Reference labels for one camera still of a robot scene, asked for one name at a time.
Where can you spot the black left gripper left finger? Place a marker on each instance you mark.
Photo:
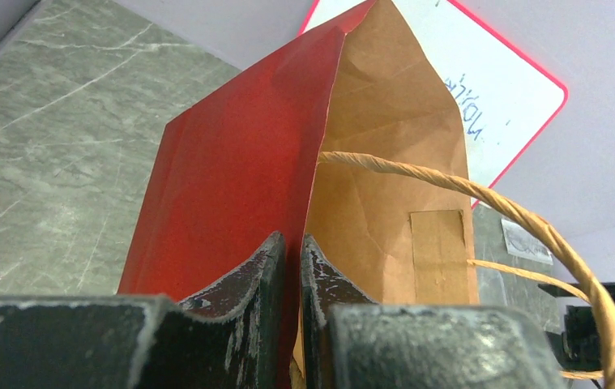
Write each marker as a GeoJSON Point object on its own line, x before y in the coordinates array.
{"type": "Point", "coordinates": [224, 336]}

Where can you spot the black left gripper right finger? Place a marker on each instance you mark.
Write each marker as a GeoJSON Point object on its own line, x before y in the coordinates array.
{"type": "Point", "coordinates": [352, 341]}

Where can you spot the red paper bag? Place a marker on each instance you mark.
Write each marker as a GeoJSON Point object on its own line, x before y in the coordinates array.
{"type": "Point", "coordinates": [347, 134]}

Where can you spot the white printed card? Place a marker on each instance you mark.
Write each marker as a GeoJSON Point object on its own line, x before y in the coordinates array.
{"type": "Point", "coordinates": [520, 243]}

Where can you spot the pink framed whiteboard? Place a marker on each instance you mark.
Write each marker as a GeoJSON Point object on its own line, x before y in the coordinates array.
{"type": "Point", "coordinates": [505, 98]}

